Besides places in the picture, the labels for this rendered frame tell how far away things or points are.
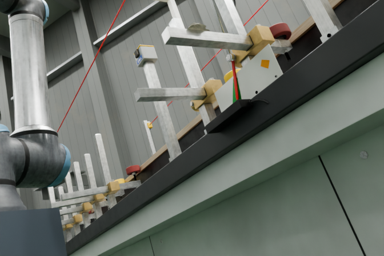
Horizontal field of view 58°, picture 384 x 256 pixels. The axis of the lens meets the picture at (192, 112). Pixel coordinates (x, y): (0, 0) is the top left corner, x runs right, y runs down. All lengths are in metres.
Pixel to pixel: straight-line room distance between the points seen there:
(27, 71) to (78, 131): 6.59
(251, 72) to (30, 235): 0.71
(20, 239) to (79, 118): 6.98
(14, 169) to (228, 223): 0.84
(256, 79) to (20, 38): 0.83
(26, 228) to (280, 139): 0.68
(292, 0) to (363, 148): 5.34
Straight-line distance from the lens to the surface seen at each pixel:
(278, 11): 6.25
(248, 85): 0.98
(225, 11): 1.09
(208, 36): 0.88
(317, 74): 0.82
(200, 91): 1.12
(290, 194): 1.22
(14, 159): 1.10
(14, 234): 0.97
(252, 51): 0.99
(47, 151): 1.18
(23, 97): 1.26
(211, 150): 1.10
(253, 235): 1.40
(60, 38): 9.03
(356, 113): 0.82
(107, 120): 6.94
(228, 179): 1.12
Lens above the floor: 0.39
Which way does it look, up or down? 20 degrees up
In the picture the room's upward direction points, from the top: 19 degrees counter-clockwise
